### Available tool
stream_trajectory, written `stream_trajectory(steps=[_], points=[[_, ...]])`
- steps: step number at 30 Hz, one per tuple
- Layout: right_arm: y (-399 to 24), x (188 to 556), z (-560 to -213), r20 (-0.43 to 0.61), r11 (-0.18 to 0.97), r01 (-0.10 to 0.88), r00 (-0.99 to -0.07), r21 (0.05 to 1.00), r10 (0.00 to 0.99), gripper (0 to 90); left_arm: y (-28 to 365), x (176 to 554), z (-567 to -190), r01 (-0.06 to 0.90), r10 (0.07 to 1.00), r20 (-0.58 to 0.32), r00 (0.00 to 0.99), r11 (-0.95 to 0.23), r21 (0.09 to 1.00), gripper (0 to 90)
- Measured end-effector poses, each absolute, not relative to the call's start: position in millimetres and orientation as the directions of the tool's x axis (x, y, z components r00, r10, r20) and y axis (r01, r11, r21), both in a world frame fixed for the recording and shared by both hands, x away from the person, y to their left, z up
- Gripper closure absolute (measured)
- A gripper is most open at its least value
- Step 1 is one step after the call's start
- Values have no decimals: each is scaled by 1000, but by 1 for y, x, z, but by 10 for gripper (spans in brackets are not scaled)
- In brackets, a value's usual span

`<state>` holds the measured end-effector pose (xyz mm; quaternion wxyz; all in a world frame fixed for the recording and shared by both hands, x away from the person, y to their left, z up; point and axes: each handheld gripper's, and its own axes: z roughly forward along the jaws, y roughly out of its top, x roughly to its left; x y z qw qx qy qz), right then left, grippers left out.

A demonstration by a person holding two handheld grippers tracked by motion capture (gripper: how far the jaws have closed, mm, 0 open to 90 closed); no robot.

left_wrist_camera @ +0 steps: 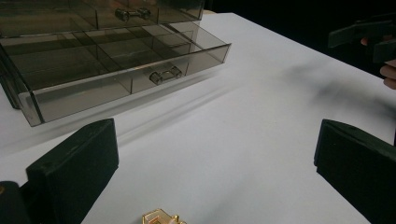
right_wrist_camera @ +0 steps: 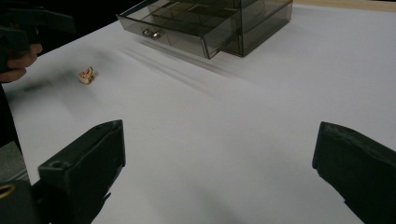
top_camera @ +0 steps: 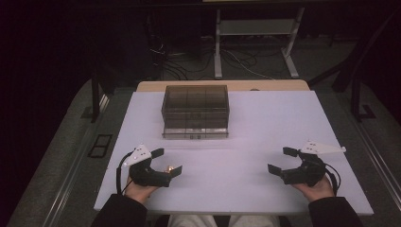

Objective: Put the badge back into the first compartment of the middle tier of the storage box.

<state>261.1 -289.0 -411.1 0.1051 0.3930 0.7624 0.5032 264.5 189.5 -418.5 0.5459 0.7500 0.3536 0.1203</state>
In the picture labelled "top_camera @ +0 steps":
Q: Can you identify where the clear smoky plastic drawer box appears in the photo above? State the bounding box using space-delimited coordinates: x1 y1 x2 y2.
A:
161 84 231 140

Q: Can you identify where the person's right hand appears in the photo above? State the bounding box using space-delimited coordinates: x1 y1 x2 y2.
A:
290 174 336 203

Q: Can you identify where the white metal stand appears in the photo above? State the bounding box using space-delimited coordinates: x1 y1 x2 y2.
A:
213 7 306 79

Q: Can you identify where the bundle of floor cables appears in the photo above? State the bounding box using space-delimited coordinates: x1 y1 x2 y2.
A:
148 37 275 81

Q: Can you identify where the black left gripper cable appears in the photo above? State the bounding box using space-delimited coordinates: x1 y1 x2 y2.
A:
115 150 134 195

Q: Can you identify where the wooden table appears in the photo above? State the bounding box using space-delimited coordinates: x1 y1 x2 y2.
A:
135 79 312 93

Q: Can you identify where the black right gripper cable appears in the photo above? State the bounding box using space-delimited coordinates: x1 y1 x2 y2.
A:
323 162 342 197

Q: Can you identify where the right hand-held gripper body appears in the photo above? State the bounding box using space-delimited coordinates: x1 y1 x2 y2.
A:
279 140 347 187

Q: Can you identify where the person's left hand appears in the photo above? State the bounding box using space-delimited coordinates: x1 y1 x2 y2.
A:
124 177 159 205

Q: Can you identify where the black rectangular floor frame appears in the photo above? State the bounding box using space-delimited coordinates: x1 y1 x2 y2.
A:
87 133 113 159

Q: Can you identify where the black angled metal stand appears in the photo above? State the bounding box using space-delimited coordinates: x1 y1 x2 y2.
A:
306 9 401 123

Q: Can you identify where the white board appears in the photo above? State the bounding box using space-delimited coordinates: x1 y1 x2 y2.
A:
93 90 375 217

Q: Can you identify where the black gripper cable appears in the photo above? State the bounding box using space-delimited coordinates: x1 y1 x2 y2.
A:
115 150 134 195
323 162 342 197

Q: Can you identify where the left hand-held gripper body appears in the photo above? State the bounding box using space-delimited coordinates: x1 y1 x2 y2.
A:
122 144 173 188

